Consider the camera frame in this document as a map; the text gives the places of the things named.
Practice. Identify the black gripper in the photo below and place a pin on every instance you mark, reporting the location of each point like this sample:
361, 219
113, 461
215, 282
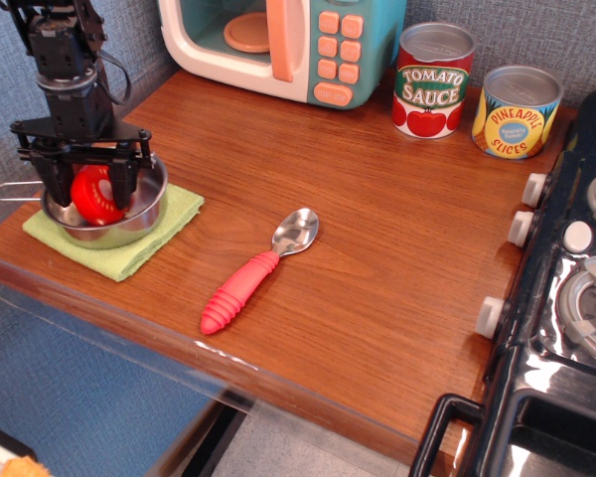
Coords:
81, 128

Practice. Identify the red toy tomato half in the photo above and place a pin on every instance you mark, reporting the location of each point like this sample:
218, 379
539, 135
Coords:
92, 196

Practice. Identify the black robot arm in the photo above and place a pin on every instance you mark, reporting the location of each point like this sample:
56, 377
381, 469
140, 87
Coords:
65, 39

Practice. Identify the stainless steel pan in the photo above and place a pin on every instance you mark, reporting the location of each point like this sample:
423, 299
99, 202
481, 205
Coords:
147, 207

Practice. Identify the tomato sauce can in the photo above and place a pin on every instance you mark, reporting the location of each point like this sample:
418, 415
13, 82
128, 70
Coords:
432, 75

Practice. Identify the green folded cloth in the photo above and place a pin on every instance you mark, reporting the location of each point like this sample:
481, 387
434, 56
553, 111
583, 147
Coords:
120, 263

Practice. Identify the teal toy microwave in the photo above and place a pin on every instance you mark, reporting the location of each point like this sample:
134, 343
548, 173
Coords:
327, 53

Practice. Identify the orange fuzzy object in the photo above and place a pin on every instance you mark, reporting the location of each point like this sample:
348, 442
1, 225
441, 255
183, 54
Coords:
24, 467

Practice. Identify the pineapple slices can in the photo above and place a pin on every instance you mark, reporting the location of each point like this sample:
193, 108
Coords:
516, 111

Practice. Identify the black toy stove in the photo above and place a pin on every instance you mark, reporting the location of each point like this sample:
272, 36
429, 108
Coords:
538, 413

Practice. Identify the spoon with red handle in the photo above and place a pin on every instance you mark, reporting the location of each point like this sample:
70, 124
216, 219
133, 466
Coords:
294, 234

